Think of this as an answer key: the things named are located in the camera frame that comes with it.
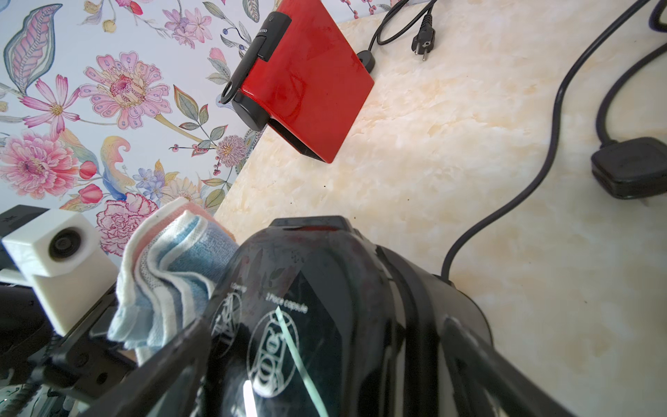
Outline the black coffee machine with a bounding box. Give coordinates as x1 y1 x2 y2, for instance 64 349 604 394
203 216 493 416

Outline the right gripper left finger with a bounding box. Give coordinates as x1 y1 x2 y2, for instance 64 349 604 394
83 319 211 417

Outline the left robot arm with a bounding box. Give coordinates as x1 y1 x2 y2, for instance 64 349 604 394
1 205 137 416

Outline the red coffee machine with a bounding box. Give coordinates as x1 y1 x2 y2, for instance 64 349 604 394
220 1 375 163

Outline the blue striped cloth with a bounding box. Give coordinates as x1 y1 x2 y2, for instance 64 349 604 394
107 197 239 364

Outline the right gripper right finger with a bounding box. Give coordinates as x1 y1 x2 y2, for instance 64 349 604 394
440 316 571 416

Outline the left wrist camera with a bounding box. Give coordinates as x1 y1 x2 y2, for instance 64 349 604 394
1 210 118 336

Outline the black power cable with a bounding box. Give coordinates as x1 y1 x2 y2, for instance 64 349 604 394
441 0 667 283

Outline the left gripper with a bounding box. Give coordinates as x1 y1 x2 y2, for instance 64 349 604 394
31 291 137 401

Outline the red machine black cable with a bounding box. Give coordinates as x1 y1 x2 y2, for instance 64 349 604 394
356 0 439 74

